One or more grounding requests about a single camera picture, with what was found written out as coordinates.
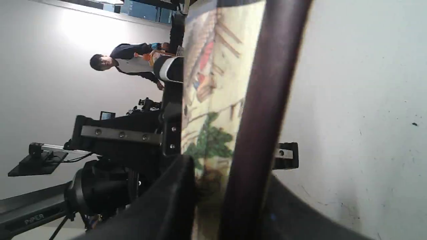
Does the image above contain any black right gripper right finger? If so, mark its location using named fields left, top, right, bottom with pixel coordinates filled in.
left=260, top=175, right=369, bottom=240

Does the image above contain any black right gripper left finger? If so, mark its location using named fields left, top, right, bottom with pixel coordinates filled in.
left=76, top=155, right=197, bottom=240

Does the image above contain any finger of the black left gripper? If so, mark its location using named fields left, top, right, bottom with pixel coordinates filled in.
left=169, top=12, right=185, bottom=54

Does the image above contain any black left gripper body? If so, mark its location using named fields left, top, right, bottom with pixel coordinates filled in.
left=64, top=102, right=181, bottom=170

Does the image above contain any painted paper folding fan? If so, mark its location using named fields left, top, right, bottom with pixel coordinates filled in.
left=180, top=0, right=314, bottom=240

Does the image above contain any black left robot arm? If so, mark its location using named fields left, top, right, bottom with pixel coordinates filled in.
left=1, top=0, right=311, bottom=240

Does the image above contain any person in dark jacket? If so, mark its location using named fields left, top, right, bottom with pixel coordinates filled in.
left=89, top=43, right=174, bottom=91

